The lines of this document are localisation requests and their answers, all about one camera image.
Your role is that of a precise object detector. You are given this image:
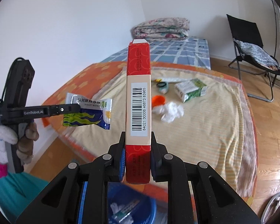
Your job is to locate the person's left hand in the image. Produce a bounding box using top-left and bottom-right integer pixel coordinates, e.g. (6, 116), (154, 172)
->
(0, 122), (39, 166)

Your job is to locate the red and beige carton box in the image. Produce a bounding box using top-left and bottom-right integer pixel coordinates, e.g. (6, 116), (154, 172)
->
(125, 39), (153, 184)

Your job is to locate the person's teal trouser leg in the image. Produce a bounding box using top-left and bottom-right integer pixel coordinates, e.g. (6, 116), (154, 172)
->
(0, 171), (49, 224)

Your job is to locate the white round object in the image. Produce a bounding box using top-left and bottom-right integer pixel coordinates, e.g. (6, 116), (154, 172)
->
(262, 188), (280, 222)

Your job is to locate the striped beige blanket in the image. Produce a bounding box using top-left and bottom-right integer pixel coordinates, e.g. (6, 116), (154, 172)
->
(61, 65), (258, 196)

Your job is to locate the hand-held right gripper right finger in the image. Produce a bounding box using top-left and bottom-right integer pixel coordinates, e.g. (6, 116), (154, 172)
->
(150, 132), (262, 224)

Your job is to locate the folded floral quilt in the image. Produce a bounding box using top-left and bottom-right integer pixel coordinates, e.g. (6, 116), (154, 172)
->
(131, 17), (190, 40)

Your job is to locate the light blue cream tube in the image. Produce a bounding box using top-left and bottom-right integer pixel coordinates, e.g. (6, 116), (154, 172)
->
(157, 82), (171, 94)

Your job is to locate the blue plastic bin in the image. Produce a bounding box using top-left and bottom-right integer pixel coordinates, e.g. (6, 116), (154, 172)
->
(107, 183), (168, 224)

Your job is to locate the green white carton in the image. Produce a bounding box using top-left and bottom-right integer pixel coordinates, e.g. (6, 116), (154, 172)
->
(174, 79), (208, 103)

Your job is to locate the blue checked bedsheet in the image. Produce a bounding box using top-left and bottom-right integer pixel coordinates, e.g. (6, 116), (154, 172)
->
(100, 36), (211, 70)

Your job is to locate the striped chair cushion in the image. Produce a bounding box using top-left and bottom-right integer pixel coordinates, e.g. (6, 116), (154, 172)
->
(234, 40), (279, 69)

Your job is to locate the crumpled white tissue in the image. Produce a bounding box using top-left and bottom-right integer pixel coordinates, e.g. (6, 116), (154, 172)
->
(153, 101), (185, 124)

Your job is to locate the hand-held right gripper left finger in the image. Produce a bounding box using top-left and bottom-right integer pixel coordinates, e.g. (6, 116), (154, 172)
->
(15, 131), (126, 224)

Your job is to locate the green white wrapper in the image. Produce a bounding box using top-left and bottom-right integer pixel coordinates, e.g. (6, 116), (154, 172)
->
(114, 199), (137, 220)

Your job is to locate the black folding chair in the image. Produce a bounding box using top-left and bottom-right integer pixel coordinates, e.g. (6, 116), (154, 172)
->
(226, 14), (280, 102)

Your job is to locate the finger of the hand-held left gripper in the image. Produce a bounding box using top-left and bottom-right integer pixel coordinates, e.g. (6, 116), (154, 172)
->
(46, 104), (81, 116)

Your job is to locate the orange bottle cap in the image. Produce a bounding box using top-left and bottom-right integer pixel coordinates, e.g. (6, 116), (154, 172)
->
(152, 95), (166, 106)

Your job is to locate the orange floral sheet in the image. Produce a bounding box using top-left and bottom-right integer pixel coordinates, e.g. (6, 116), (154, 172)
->
(41, 61), (257, 206)

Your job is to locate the blue and white snack packet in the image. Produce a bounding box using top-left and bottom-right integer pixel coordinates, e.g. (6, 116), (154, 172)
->
(63, 93), (113, 130)

